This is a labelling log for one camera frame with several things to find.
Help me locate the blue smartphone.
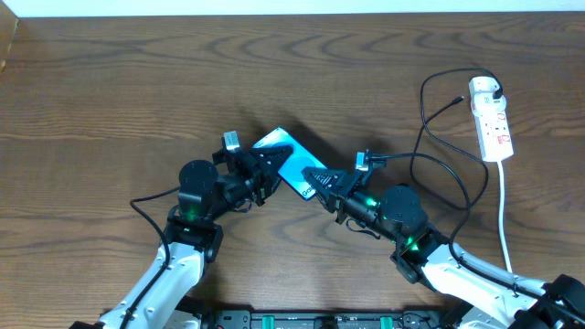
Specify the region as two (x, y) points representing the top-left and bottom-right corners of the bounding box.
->
(253, 127), (325, 201)

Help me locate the black USB charging cable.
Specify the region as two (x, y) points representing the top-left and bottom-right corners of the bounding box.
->
(409, 67), (505, 212)

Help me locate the white USB charger adapter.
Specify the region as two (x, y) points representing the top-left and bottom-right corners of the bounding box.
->
(469, 76), (506, 117)

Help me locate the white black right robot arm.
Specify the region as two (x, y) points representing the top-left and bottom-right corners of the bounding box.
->
(302, 167), (584, 328)

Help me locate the white power strip cord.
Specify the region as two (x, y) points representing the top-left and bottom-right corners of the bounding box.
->
(495, 159), (514, 275)

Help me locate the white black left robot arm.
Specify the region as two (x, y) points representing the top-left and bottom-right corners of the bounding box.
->
(93, 146), (293, 328)

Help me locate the white power strip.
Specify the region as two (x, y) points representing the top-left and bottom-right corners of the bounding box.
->
(468, 75), (515, 163)

